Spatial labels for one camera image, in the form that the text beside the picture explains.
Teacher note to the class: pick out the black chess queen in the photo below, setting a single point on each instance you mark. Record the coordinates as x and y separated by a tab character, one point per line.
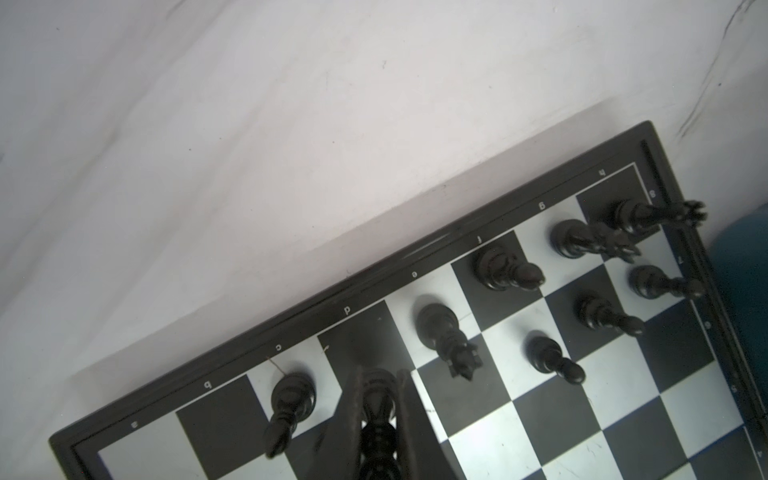
378	441

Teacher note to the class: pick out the black chess bishop c8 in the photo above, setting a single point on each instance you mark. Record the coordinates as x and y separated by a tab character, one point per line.
293	400

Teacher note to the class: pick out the teal plastic tray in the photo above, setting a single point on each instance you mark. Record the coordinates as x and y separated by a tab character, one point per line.
739	258

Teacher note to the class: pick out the black chess bishop on board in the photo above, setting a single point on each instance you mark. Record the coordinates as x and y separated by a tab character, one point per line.
498	269

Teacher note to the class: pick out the black chess pawn g7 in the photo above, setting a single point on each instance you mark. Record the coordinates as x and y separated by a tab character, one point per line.
596	312

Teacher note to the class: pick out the black chess knight on board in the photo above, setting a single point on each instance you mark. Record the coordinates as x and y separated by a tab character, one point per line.
574	238

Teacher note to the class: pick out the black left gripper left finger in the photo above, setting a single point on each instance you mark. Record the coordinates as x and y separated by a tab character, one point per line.
339	453

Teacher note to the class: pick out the black chess pawn f7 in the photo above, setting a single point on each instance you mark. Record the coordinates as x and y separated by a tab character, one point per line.
546	356

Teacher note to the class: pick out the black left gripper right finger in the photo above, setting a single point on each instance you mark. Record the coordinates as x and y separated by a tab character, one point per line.
418	451

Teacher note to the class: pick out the black white chessboard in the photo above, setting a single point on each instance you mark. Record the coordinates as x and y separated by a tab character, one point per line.
677	402

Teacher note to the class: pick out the black chess pawn h7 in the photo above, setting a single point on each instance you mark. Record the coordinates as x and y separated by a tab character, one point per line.
651	282

